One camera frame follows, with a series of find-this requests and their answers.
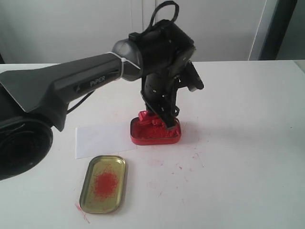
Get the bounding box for dark door frame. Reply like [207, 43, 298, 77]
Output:
[258, 0, 305, 61]

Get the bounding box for red plastic stamp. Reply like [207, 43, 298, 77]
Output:
[138, 110, 158, 125]

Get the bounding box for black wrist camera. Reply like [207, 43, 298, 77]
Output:
[178, 61, 204, 92]

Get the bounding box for black cable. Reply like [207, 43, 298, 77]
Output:
[146, 0, 181, 31]

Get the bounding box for red ink pad tin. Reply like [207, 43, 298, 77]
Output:
[130, 117, 182, 146]

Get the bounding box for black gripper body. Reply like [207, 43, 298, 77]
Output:
[140, 69, 182, 120]

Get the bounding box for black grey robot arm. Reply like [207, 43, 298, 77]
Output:
[0, 20, 203, 180]

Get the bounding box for gold metal tin lid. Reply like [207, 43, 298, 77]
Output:
[79, 155, 126, 214]

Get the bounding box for white paper sheet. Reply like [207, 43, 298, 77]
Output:
[75, 123, 137, 159]

